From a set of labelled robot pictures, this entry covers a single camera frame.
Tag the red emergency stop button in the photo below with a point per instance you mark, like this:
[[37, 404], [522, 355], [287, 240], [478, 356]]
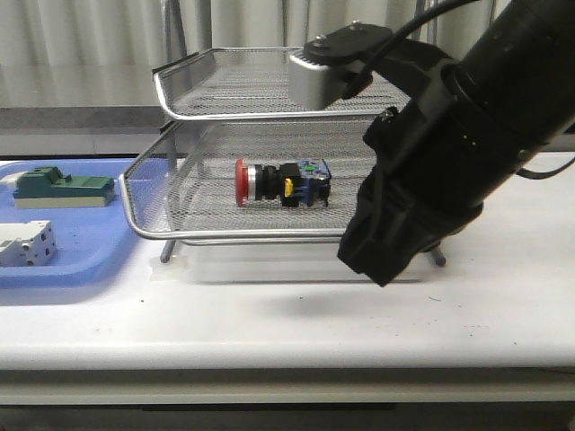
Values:
[[302, 183]]

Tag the green and beige switch block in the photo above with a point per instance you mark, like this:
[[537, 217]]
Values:
[[48, 187]]

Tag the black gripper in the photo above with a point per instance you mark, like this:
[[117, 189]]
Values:
[[401, 210]]

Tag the grey stone back counter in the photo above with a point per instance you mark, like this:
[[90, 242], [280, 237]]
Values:
[[77, 110]]

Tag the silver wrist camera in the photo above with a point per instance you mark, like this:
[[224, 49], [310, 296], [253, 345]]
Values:
[[319, 72]]

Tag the blue plastic tray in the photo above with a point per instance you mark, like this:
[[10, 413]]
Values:
[[92, 243]]

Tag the silver metal rack frame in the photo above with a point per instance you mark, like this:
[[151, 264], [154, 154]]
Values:
[[175, 47]]

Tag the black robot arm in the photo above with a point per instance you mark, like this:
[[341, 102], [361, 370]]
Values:
[[477, 123]]

